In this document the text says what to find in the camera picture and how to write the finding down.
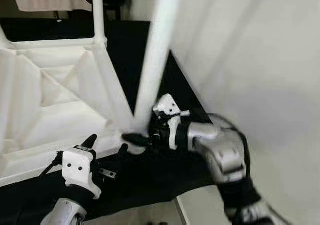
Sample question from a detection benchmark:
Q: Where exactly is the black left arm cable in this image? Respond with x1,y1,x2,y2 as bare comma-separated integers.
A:
39,152,66,178

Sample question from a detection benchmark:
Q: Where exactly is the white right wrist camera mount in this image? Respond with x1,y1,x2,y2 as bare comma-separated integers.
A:
152,93,183,151

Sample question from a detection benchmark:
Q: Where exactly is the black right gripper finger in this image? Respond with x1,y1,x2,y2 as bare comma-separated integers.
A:
121,132,152,147

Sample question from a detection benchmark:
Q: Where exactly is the black tablecloth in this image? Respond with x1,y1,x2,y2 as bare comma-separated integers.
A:
0,17,251,221

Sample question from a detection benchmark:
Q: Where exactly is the white plastic table top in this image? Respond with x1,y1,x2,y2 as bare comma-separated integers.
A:
0,32,151,188

